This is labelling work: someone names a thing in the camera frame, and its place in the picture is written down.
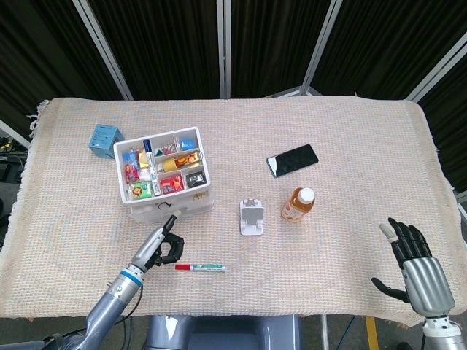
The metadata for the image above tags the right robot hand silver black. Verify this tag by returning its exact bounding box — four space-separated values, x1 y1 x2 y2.
371 217 456 317

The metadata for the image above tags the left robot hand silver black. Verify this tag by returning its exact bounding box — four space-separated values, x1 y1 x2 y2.
130 208 186 273

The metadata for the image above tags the white drawer organizer box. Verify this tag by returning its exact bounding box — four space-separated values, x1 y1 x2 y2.
113 126 213 224

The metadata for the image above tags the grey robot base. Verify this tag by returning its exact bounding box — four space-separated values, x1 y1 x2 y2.
145 315 304 350

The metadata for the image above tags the blue cube box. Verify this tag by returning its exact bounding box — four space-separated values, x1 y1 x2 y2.
88 123 123 160

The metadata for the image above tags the green lion snack packet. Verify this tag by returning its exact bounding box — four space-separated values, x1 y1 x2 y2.
129 182 154 200

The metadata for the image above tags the red-capped whiteboard marker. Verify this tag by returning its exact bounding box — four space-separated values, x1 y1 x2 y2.
174 263 226 273

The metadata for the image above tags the red snack packet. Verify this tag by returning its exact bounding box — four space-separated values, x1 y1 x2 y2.
159 175 183 193

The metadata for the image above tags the blue-capped whiteboard marker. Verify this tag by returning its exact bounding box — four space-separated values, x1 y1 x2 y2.
143 139 161 197

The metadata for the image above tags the red candy packet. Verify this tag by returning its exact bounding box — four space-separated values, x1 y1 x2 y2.
123 163 142 183

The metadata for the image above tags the beige woven tablecloth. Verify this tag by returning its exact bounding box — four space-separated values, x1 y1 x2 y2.
0 95 457 327

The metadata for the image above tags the white phone stand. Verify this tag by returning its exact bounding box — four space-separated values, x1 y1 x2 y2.
239 198 266 237

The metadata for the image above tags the orange tea bottle white cap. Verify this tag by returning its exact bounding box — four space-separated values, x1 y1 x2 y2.
280 187 316 222

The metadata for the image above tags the black smartphone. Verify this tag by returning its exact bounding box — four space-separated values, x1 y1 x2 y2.
266 144 320 179

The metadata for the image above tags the black cable bundle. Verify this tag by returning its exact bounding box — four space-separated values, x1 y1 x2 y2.
0 134 26 183

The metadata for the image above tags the black folding screen white frame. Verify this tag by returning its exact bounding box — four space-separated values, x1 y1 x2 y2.
0 0 467 183

